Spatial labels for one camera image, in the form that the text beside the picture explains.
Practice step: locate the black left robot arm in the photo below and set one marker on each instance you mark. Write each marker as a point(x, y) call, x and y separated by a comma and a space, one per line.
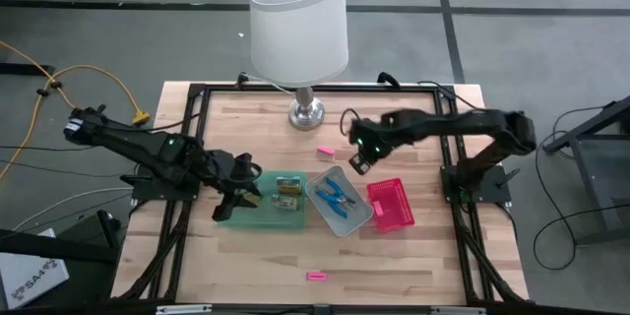
point(138, 143)

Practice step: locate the black clamp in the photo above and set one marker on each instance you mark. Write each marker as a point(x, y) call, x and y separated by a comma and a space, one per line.
point(389, 79)
point(241, 79)

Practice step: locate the black metal stand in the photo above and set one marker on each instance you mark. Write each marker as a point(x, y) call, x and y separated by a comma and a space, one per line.
point(590, 125)

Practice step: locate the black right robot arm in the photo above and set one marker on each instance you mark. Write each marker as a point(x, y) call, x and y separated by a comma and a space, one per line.
point(458, 125)

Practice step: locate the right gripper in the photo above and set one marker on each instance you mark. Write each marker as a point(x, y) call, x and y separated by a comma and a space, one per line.
point(371, 135)

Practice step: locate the table lamp white shade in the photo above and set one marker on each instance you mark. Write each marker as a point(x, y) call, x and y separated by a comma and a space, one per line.
point(295, 24)

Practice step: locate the yellow green crayon box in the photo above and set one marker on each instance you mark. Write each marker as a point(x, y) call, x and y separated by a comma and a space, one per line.
point(289, 185)

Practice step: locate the white teal Crayola box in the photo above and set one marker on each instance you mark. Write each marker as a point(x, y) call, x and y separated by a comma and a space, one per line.
point(285, 202)

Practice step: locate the white SA4 box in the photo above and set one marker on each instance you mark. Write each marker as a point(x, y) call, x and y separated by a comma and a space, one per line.
point(29, 275)

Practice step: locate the black floor stand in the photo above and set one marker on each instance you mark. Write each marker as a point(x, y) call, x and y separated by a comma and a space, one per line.
point(49, 248)

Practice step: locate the black aluminium table frame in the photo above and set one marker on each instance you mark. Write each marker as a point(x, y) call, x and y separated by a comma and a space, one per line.
point(354, 88)

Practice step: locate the pink Ticonderoga eraser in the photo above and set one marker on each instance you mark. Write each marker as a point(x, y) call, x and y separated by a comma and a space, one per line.
point(316, 276)

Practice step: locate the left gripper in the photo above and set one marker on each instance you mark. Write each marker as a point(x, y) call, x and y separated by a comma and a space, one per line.
point(226, 172)

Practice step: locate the red perforated plastic basket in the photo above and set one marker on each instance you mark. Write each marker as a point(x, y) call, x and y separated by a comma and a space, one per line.
point(398, 207)

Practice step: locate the teal translucent plastic bin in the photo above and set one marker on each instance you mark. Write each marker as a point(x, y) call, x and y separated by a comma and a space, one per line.
point(266, 219)

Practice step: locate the black floor bar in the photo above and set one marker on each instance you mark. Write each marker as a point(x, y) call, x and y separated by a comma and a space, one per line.
point(24, 69)

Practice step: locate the silver bracket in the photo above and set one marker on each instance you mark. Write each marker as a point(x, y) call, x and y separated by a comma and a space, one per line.
point(458, 310)
point(182, 309)

